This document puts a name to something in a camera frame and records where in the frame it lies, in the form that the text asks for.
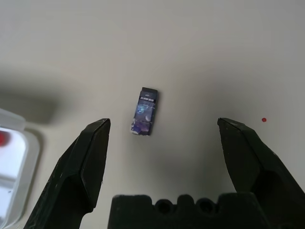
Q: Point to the black marker with red cap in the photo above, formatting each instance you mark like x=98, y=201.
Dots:
x=3, y=139

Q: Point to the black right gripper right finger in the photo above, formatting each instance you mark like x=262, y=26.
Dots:
x=262, y=171

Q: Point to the white plastic pencil case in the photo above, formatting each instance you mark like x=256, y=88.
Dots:
x=19, y=167

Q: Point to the small dark blue eraser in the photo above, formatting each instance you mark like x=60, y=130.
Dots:
x=144, y=112

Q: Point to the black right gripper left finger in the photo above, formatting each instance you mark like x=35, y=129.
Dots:
x=71, y=179

